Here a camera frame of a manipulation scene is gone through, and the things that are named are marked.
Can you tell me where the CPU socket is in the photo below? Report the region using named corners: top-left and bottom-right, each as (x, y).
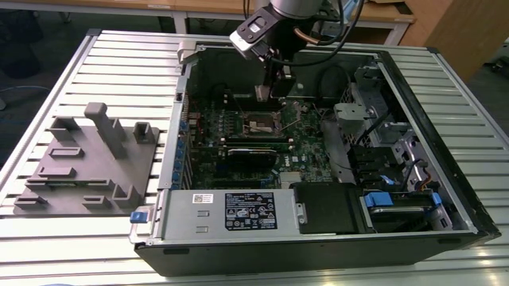
top-left (240, 110), bottom-right (288, 135)

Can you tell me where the wooden cabinet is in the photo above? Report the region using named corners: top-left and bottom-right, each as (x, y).
top-left (397, 0), bottom-right (509, 83)

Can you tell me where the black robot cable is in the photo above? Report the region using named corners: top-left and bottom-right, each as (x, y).
top-left (270, 0), bottom-right (365, 68)

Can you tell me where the silver CPU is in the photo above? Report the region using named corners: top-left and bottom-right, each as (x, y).
top-left (254, 85), bottom-right (272, 102)

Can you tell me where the black office chair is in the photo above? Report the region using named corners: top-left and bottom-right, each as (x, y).
top-left (0, 8), bottom-right (44, 80)

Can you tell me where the black plastic bracket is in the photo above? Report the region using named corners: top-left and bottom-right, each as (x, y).
top-left (347, 145), bottom-right (398, 191)

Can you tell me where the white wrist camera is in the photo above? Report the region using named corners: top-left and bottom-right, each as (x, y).
top-left (228, 8), bottom-right (280, 63)

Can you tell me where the thin black cable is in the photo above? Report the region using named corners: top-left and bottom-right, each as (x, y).
top-left (357, 117), bottom-right (385, 147)

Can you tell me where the grey metal drive cage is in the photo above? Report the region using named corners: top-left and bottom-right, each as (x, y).
top-left (333, 64), bottom-right (414, 150)

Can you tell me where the graphics card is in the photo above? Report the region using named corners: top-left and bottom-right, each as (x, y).
top-left (226, 147), bottom-right (279, 175)

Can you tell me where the wooden desk white frame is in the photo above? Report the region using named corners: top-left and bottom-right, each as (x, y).
top-left (0, 0), bottom-right (187, 34)
top-left (184, 0), bottom-right (417, 45)

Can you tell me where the hard disk in blue carrier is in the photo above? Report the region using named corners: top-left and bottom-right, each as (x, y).
top-left (359, 190), bottom-right (442, 233)

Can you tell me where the grey parts rack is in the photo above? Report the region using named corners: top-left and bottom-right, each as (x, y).
top-left (13, 102), bottom-right (160, 216)

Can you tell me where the silver power supply unit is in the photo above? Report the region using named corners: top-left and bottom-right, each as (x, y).
top-left (156, 189), bottom-right (299, 242)

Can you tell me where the coloured wire bundle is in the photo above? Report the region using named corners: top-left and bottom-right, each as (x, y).
top-left (415, 174), bottom-right (434, 193)

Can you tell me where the green motherboard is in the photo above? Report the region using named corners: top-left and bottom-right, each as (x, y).
top-left (184, 98), bottom-right (353, 190)

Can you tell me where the black PC case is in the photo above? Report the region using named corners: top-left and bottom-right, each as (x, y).
top-left (128, 40), bottom-right (501, 278)

